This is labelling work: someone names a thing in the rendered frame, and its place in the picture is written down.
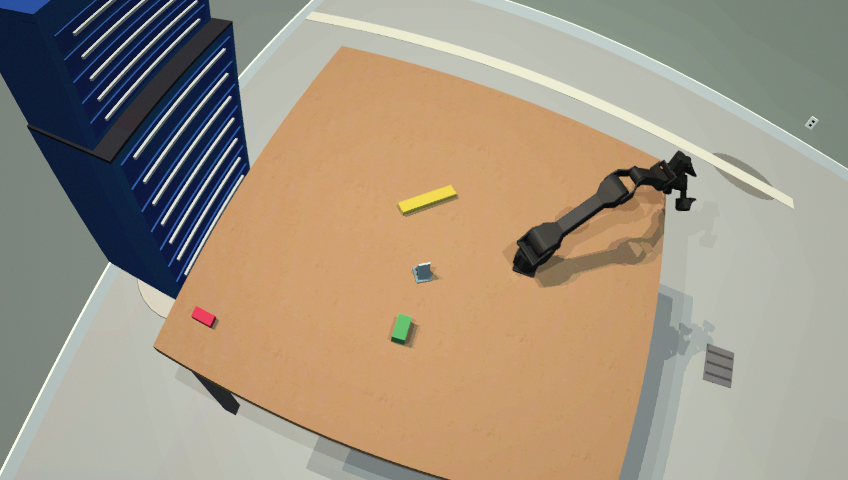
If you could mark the green rectangular block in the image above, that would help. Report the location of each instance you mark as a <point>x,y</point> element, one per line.
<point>401,329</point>

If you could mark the red rectangular block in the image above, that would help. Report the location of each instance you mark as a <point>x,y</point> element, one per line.
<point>203,317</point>

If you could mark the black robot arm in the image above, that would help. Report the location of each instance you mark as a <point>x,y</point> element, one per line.
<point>540,242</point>

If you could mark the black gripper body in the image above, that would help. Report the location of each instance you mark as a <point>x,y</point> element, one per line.
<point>682,203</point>

